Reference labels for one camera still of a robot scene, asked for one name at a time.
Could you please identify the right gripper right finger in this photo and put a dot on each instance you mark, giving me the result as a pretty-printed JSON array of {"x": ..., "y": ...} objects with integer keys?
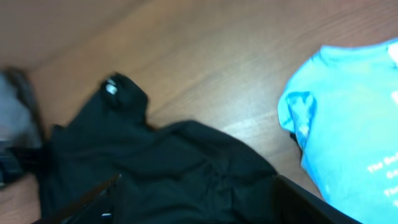
[{"x": 292, "y": 204}]

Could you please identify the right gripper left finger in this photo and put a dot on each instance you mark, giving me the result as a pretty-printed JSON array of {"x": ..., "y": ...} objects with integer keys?
[{"x": 96, "y": 206}]

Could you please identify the black t-shirt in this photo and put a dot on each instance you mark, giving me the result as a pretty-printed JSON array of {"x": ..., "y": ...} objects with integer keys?
[{"x": 182, "y": 173}]

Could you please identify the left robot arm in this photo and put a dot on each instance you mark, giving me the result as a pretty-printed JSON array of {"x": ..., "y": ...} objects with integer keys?
[{"x": 22, "y": 134}]

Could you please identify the light blue t-shirt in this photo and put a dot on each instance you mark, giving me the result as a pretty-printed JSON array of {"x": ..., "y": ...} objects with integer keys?
[{"x": 341, "y": 106}]

